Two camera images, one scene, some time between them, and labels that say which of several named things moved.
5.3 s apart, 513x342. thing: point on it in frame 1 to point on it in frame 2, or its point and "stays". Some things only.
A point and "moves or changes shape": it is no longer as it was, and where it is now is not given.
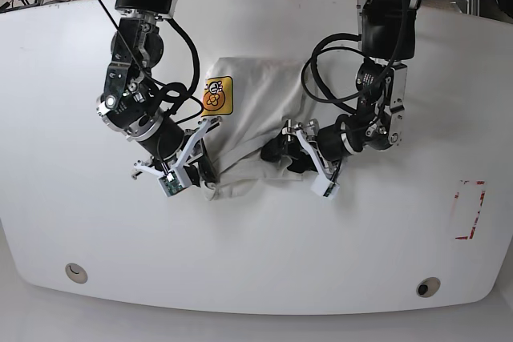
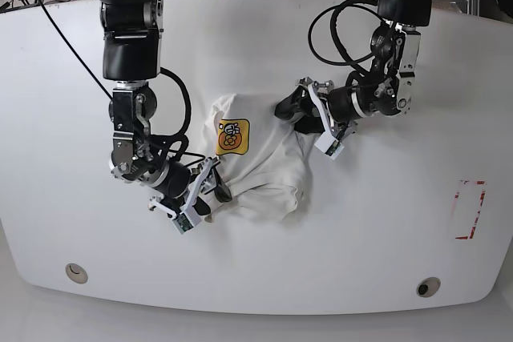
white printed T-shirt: [248, 101] moves or changes shape
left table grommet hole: [76, 273] stays
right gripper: [376, 123] to [385, 87]
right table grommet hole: [428, 287] stays
